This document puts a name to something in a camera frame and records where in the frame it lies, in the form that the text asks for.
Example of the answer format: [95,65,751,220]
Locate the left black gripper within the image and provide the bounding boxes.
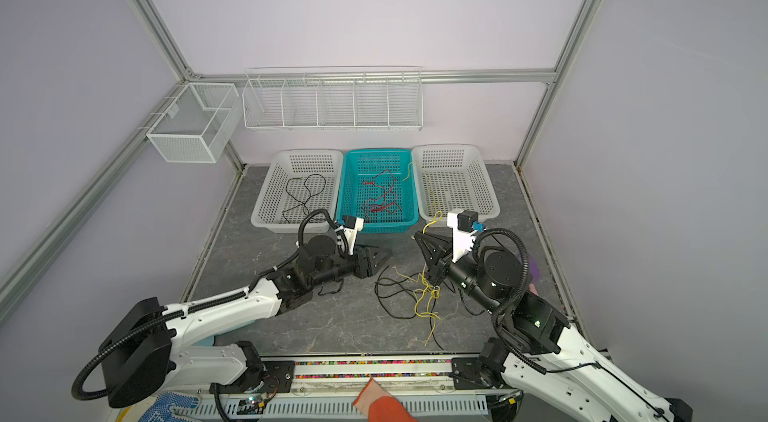
[311,241,392,289]

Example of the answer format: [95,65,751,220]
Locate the yellow cable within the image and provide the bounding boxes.
[400,160,448,234]

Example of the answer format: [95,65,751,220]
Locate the red yellow black cables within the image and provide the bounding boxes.
[374,265,457,351]

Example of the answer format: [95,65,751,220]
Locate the red cable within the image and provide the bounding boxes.
[358,168,404,220]

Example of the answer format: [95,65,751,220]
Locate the black cable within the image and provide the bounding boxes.
[281,172,328,222]

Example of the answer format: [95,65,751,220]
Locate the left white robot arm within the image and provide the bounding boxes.
[71,209,392,408]

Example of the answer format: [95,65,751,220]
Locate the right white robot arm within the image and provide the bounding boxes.
[414,228,693,421]

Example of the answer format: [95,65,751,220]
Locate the teal plastic basket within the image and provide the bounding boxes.
[336,148,420,233]

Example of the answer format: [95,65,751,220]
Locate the right white plastic basket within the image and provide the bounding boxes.
[411,144,501,222]

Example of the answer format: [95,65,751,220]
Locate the white plastic basket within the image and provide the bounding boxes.
[251,149,343,234]
[411,144,501,222]

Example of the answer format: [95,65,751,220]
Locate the left white plastic basket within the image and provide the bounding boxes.
[251,149,343,234]

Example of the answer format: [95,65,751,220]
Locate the orange red glove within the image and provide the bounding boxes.
[352,378,417,422]

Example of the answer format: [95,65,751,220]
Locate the blue white dotted glove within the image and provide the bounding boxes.
[138,392,201,422]

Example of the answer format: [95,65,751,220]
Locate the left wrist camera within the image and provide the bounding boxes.
[334,215,364,256]

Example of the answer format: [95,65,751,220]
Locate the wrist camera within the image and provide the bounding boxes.
[446,209,485,262]
[334,215,364,256]

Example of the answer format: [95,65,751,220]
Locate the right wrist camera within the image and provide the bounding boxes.
[446,209,485,262]

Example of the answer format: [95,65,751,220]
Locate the white wire wall shelf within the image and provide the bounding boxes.
[241,66,424,131]

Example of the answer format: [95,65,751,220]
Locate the white mesh wall box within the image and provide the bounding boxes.
[147,82,243,163]

